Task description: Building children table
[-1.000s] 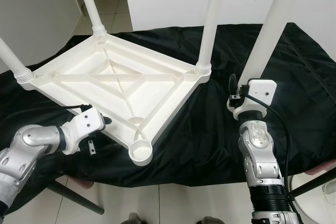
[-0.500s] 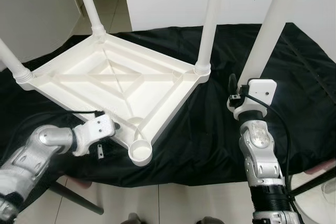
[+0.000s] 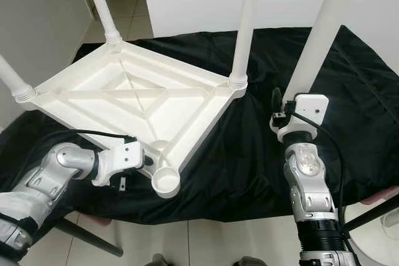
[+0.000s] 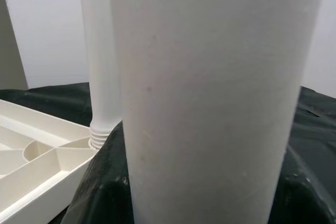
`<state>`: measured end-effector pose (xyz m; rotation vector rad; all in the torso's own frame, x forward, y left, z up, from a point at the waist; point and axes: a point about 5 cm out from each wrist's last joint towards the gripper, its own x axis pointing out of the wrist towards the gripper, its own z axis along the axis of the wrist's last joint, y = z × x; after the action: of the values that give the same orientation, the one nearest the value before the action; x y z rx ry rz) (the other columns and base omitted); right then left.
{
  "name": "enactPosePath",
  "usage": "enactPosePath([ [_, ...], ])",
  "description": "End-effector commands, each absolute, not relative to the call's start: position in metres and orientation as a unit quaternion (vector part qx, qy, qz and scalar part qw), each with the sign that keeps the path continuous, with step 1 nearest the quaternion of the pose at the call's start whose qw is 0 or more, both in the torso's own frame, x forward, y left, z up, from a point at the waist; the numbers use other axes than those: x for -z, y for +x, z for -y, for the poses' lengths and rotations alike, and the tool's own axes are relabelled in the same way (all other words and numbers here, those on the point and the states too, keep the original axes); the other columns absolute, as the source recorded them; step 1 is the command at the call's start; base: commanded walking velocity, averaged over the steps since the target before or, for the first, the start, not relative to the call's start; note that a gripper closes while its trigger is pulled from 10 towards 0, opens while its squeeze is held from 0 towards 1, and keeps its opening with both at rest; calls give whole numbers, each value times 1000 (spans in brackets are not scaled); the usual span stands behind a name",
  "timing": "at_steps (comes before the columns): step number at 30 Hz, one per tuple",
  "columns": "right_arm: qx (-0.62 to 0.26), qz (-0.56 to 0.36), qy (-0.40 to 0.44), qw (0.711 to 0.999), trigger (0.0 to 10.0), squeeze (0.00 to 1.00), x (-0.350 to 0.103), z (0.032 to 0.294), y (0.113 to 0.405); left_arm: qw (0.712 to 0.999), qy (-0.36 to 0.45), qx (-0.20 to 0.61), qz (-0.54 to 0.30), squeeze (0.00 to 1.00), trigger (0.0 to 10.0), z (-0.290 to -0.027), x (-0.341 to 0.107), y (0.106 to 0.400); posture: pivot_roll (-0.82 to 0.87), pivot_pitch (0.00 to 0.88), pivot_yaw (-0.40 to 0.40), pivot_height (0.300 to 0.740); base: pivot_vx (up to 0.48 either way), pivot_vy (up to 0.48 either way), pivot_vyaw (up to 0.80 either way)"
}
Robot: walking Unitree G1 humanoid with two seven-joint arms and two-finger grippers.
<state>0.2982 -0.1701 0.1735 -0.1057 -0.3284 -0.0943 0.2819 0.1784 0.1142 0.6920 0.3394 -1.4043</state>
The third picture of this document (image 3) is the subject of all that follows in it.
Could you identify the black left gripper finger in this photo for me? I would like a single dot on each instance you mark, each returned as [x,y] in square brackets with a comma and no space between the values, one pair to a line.
[148,161]

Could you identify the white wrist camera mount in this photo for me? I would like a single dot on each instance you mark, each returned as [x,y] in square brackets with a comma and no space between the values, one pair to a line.
[308,113]
[121,160]

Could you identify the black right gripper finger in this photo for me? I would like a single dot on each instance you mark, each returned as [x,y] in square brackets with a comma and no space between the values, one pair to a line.
[276,99]

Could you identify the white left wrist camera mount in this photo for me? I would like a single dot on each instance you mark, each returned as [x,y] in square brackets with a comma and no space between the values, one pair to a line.
[121,160]

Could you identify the grey robot left leg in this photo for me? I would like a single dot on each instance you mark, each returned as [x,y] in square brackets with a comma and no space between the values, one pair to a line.
[160,260]

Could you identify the white plastic table leg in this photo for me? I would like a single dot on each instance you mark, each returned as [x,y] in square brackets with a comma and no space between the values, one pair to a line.
[324,29]
[244,23]
[14,79]
[103,4]

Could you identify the black fabric table cover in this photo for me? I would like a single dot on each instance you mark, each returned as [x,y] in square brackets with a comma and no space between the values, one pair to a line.
[268,154]

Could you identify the white floor fan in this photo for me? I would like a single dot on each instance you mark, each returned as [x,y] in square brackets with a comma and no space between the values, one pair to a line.
[380,241]

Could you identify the grey robot leg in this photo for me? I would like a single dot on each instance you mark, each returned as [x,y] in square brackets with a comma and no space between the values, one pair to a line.
[160,260]
[250,261]

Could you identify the dark metal table leg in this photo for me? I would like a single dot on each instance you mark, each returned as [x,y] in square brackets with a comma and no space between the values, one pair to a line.
[371,213]
[90,238]

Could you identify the grey robot right leg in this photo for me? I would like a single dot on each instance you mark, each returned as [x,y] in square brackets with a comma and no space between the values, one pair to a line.
[250,261]

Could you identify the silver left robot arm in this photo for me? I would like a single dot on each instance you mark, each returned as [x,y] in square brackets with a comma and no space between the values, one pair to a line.
[50,172]

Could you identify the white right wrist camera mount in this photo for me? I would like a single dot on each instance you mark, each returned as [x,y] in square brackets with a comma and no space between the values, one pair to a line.
[308,113]

